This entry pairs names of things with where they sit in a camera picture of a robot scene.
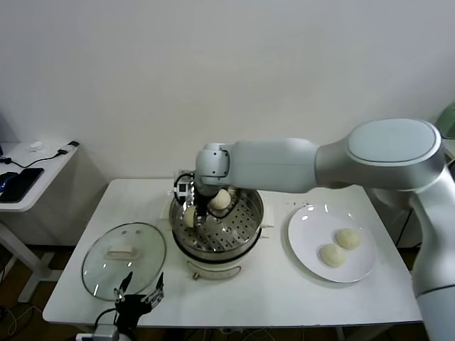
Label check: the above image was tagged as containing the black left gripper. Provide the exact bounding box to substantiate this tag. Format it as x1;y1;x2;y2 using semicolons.
112;271;166;332

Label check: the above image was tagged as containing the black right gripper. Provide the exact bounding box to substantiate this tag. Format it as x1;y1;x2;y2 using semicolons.
184;183;211;229

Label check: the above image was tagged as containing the white steamed baozi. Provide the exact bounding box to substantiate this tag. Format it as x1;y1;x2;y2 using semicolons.
321;243;348;268
208;189;231;211
181;207;198;229
336;228;363;250

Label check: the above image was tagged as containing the glass pot lid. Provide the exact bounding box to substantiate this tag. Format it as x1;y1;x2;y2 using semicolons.
81;222;168;301

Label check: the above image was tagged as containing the stainless steamer basket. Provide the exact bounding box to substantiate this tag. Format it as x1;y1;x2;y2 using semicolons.
168;173;266;253

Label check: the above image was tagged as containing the white round plate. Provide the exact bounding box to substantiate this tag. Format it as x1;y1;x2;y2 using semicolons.
287;204;377;284

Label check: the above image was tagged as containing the black silver plug adapter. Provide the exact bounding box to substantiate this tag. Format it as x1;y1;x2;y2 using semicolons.
58;141;80;156

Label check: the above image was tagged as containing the black smartphone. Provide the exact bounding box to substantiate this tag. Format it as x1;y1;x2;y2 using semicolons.
1;168;46;204

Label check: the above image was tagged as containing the blue computer mouse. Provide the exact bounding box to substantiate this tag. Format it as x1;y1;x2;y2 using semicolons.
0;171;18;193

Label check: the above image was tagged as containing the pale green appliance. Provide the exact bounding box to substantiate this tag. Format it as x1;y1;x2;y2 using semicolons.
436;105;455;139

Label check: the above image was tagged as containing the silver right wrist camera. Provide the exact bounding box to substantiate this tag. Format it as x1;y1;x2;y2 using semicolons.
173;171;195;205

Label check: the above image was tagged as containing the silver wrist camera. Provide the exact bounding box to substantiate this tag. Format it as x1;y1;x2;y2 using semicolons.
173;171;195;205
92;315;120;341

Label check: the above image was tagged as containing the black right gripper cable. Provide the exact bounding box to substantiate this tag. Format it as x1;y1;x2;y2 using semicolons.
207;193;243;220

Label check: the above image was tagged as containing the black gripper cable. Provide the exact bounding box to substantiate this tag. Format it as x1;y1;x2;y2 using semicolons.
207;193;243;220
94;307;118;328

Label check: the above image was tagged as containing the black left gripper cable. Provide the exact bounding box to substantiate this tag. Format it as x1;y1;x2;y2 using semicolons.
94;307;118;328

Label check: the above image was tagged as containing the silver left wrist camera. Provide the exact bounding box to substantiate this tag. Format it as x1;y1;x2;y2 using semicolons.
92;315;120;341

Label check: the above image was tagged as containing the thin black cable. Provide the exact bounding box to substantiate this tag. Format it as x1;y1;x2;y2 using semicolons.
0;148;68;168

